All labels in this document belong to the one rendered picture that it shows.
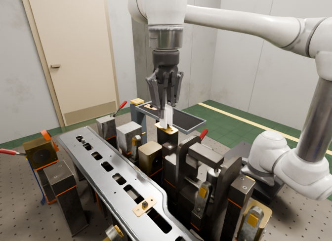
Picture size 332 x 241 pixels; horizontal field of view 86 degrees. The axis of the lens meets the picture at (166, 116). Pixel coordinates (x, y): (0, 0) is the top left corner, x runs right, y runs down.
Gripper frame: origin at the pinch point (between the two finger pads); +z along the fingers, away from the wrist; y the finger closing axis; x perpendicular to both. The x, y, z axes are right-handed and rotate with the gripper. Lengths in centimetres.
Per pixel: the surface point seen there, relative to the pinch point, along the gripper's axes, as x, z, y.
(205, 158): 13.6, 11.2, -4.7
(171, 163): -0.9, 21.8, -3.4
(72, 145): -51, 29, 20
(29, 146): -53, 23, 37
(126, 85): -286, 81, -140
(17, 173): -91, 59, 50
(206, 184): 16.3, 19.1, -3.0
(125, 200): -3.6, 29.5, 15.9
